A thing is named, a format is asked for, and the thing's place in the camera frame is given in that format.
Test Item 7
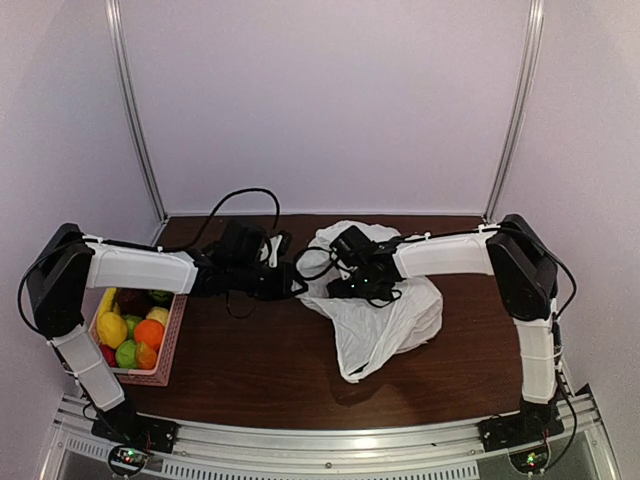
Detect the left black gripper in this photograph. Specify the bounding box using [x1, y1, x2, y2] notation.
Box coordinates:
[230, 260, 308, 301]

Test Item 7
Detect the white plastic bag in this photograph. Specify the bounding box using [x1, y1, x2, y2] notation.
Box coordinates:
[294, 219, 445, 385]

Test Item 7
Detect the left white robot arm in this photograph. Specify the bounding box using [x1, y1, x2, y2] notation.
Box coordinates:
[19, 223, 308, 444]

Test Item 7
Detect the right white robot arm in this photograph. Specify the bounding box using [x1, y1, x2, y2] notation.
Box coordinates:
[328, 214, 559, 442]

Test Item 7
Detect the pale yellow fruit toy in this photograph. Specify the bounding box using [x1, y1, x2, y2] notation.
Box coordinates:
[146, 306, 170, 327]

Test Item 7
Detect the orange fruit in basket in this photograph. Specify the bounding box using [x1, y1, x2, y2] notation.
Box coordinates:
[134, 319, 165, 352]

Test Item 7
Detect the yellow orange fruit toy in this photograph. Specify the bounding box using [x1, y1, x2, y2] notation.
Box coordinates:
[135, 341, 158, 370]

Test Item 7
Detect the dark red fruit toy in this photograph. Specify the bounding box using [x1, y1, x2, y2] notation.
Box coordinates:
[116, 288, 153, 317]

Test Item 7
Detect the red fruit toy in basket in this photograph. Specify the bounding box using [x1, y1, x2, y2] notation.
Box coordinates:
[99, 344, 118, 368]

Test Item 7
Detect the green striped melon toy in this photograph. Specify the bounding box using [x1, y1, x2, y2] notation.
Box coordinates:
[147, 290, 174, 306]

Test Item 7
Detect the pink perforated basket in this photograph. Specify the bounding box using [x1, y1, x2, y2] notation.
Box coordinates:
[89, 287, 187, 387]

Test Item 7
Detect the light green apple toy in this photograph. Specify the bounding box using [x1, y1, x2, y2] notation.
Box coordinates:
[115, 340, 137, 369]

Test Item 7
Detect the yellow lemon toy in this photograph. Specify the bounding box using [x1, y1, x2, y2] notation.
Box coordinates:
[96, 311, 128, 349]

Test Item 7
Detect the yellow banana toy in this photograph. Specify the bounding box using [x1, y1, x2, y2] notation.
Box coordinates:
[97, 287, 121, 317]

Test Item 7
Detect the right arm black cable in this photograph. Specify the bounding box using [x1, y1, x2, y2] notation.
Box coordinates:
[294, 245, 346, 284]

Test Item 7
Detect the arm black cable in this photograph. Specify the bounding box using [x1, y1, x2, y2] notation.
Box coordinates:
[294, 245, 346, 284]
[17, 188, 281, 341]

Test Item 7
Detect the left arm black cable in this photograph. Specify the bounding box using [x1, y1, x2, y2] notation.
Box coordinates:
[17, 188, 281, 341]

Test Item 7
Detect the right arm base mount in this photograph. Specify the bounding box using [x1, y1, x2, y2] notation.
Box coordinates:
[477, 412, 564, 476]

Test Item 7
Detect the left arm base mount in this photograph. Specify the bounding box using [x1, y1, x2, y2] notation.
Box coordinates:
[83, 398, 179, 479]

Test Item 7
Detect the front aluminium rail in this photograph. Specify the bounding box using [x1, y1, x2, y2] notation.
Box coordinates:
[49, 392, 621, 480]

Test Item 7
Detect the left aluminium frame post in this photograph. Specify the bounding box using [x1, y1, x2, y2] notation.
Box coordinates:
[105, 0, 168, 222]

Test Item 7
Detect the aluminium frame post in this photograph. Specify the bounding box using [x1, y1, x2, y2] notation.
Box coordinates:
[483, 0, 545, 221]
[105, 0, 168, 222]

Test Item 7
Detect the right aluminium frame post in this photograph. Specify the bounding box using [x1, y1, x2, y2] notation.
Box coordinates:
[483, 0, 545, 221]

